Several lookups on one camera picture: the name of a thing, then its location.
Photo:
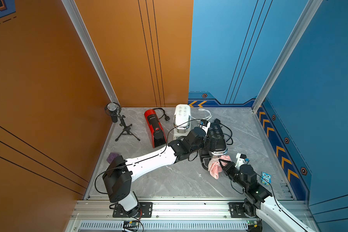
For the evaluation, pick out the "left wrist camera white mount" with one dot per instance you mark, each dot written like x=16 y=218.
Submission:
x=204 y=124

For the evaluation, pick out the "pink towel cloth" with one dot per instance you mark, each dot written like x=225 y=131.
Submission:
x=214 y=167

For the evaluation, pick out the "black microphone on tripod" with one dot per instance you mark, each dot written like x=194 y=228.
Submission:
x=113 y=109

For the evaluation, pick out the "white coffee machine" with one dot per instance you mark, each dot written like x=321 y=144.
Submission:
x=182 y=120

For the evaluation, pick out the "black coffee machine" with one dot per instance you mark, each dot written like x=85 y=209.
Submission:
x=216 y=145

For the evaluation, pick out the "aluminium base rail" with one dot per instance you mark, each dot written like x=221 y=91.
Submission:
x=162 y=208

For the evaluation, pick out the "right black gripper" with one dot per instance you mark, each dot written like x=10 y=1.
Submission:
x=228 y=167

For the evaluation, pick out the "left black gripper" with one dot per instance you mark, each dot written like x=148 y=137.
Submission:
x=207 y=142

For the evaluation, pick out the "blue owl toy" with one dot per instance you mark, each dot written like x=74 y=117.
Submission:
x=265 y=178

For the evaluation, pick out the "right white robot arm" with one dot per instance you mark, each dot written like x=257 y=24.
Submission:
x=259 y=201

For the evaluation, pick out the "red Nespresso coffee machine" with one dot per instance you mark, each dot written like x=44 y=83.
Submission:
x=155 y=130

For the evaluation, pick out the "purple block toy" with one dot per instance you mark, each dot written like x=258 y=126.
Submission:
x=111 y=157

